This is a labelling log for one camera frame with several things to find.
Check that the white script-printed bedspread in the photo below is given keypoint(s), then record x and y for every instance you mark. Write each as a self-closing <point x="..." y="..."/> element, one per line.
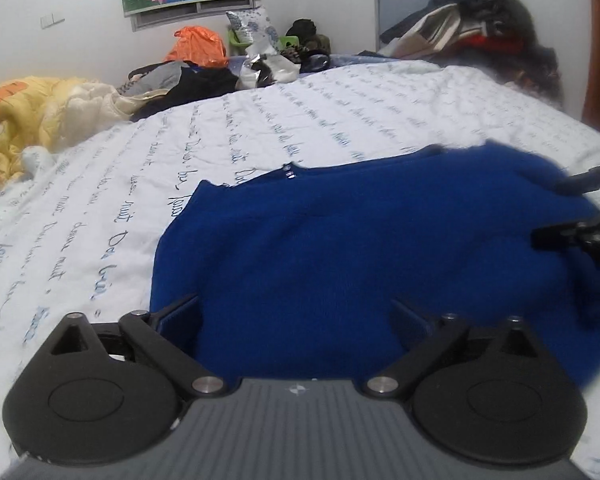
<point x="130" y="185"/>

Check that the blue floral pillow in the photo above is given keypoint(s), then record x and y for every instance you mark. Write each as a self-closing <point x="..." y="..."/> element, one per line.
<point x="252" y="25"/>

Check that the blue knit sweater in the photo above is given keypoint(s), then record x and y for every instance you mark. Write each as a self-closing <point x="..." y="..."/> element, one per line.
<point x="330" y="260"/>

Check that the grey framed panel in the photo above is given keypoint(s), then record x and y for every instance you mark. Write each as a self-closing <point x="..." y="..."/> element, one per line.
<point x="400" y="15"/>

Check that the white wall switch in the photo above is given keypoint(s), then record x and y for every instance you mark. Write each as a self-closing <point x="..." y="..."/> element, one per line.
<point x="52" y="20"/>

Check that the dark clothes heap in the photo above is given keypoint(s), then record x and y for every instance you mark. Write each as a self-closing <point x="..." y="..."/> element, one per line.
<point x="195" y="85"/>

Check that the green plastic item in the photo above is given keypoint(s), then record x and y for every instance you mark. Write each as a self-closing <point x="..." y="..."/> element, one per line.
<point x="290" y="42"/>

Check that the pile of mixed clothes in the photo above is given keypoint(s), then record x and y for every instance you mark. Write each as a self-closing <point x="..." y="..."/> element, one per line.
<point x="485" y="20"/>

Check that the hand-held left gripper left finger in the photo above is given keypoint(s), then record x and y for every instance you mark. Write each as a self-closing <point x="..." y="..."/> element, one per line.
<point x="177" y="317"/>

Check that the yellow quilt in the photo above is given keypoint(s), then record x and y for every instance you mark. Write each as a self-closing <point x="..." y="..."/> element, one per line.
<point x="35" y="115"/>

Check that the orange plastic bag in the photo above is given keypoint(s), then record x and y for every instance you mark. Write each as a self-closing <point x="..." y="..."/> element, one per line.
<point x="200" y="47"/>

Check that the grey window frame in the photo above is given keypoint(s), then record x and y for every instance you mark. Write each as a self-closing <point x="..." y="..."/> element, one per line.
<point x="195" y="12"/>

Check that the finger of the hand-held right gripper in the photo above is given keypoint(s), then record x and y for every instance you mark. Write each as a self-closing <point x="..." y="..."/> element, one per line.
<point x="587" y="177"/>
<point x="565" y="236"/>

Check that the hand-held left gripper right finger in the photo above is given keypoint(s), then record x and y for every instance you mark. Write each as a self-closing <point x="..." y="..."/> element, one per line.
<point x="410" y="322"/>

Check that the dark camouflage hat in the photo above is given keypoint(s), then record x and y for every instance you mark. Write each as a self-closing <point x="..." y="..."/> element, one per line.
<point x="307" y="35"/>

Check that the silver foil bag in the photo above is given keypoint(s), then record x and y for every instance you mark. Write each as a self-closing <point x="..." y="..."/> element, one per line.
<point x="270" y="67"/>

